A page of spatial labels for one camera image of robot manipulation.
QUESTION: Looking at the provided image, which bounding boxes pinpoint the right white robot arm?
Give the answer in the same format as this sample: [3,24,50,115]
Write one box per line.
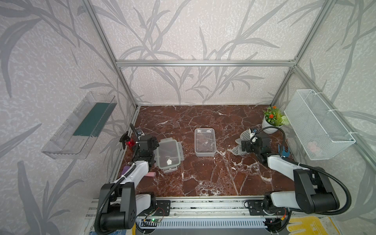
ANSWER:
[240,136,352,215]

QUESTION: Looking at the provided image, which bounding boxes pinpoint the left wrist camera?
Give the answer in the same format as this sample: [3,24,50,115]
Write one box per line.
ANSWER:
[135,128,145,137]

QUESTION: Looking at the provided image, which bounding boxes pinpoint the lunch box lid green seal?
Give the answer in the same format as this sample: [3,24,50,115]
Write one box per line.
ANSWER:
[154,138,184,173]

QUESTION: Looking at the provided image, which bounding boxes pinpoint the red spray bottle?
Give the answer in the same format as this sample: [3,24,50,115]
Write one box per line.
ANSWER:
[119,131,136,151]

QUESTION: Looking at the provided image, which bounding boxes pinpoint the clear wall shelf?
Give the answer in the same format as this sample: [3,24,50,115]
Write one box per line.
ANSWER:
[42,92,117,160]

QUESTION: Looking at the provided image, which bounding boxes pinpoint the blue clip tool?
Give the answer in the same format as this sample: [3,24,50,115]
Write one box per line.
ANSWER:
[278,145,291,158]

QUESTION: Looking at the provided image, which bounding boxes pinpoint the aluminium frame rails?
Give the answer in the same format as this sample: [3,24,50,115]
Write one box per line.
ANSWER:
[82,0,376,235]

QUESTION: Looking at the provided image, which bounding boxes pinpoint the clear lunch box base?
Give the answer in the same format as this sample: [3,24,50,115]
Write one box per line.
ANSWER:
[194,128,217,157]

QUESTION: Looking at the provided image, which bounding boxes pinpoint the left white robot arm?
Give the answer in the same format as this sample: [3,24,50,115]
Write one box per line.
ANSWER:
[94,135,159,235]

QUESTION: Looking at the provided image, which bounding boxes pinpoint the green sponge pad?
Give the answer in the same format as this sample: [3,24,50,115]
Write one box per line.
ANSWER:
[73,102,117,137]

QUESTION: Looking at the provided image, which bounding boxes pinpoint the potted plant white pot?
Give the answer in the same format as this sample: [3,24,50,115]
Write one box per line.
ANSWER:
[262,106,290,134]

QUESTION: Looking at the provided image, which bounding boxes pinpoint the yellow work glove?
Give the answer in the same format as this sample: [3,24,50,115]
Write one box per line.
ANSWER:
[287,216,328,235]

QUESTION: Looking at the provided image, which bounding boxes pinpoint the pink item in basket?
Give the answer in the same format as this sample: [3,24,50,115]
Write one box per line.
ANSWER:
[307,141,322,155]

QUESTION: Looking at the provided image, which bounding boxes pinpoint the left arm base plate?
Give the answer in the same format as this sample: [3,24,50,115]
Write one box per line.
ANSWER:
[151,200,171,216]

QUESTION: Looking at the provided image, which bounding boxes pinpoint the purple pink spatula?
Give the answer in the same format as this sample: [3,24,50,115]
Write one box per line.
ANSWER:
[121,165,156,178]

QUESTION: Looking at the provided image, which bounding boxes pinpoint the grey wiping cloth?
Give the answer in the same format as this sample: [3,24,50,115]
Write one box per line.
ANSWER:
[227,129,254,156]

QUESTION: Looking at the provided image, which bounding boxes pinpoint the white wire basket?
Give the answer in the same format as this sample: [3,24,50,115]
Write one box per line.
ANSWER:
[285,89,356,161]

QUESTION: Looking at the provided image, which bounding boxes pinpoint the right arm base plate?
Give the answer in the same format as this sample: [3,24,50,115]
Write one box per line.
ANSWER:
[243,199,287,217]

